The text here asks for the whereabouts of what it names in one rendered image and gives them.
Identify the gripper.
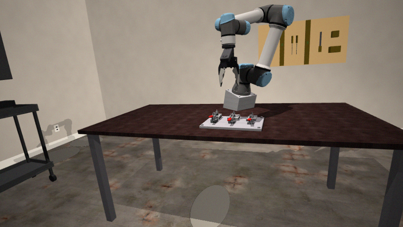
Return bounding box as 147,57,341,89
218,45,239,87

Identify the toggle clamp with red handle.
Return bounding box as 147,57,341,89
247,112,254,124
209,110,219,123
227,111,236,124

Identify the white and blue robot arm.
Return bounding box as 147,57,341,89
215,4,294,96

